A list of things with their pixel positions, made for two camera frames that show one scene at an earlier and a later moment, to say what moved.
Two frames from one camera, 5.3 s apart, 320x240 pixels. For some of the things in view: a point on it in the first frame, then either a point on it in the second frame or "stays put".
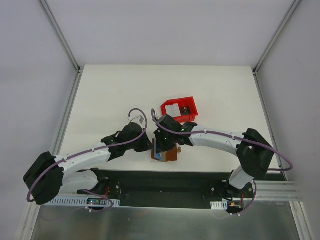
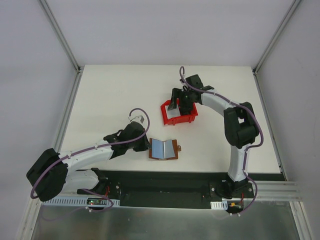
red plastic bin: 189,102 stays put
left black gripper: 146,143 stays put
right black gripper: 163,144 → 181,94
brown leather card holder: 170,154 stays put
